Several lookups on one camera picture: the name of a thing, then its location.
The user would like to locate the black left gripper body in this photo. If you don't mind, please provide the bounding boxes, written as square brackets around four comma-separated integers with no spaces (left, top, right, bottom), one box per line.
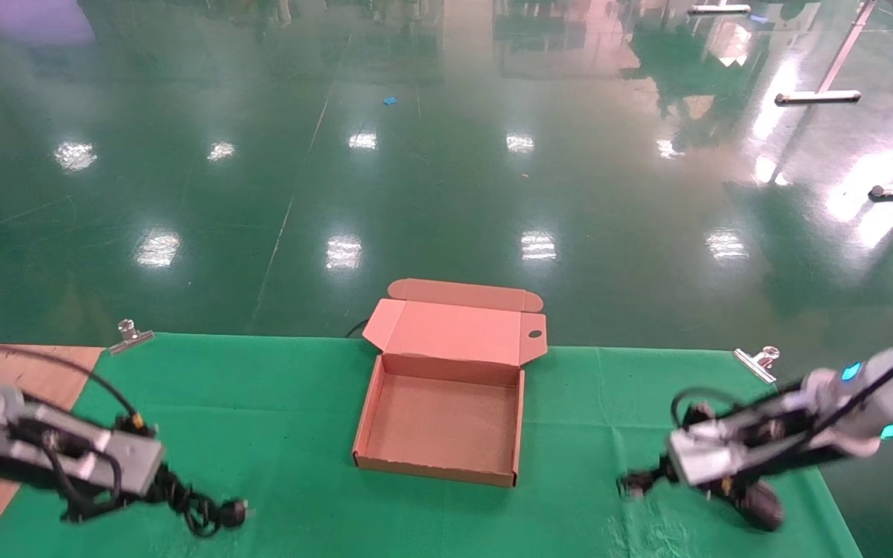
[0,418,164,522]

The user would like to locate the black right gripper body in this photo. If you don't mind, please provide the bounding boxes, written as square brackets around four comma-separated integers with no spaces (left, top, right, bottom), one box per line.
[682,391,828,494]

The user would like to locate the black power cord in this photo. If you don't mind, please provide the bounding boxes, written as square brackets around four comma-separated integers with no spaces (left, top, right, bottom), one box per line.
[155,465,248,538]

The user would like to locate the brown cardboard box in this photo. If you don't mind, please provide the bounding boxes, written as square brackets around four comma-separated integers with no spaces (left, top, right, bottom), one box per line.
[353,278,548,488]

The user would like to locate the silver binder clip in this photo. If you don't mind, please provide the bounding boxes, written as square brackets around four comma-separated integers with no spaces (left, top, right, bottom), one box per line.
[732,346,781,385]
[109,319,156,356]

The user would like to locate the green table cloth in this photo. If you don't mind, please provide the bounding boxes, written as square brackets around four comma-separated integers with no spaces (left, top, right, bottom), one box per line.
[0,333,864,558]

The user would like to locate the white table leg stand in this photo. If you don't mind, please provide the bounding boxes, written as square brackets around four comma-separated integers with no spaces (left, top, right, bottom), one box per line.
[774,0,878,106]

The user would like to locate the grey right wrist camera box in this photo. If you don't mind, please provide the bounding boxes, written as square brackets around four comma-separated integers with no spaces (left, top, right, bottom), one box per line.
[667,422,767,487]

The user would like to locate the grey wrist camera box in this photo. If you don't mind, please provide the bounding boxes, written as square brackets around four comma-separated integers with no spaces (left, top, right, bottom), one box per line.
[667,422,767,487]
[26,403,165,498]

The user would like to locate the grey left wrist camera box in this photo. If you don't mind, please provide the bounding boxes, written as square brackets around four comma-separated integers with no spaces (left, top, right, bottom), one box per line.
[26,403,165,498]

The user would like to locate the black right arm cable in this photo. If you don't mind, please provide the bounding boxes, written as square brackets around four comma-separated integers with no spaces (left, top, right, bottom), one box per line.
[670,333,893,466]

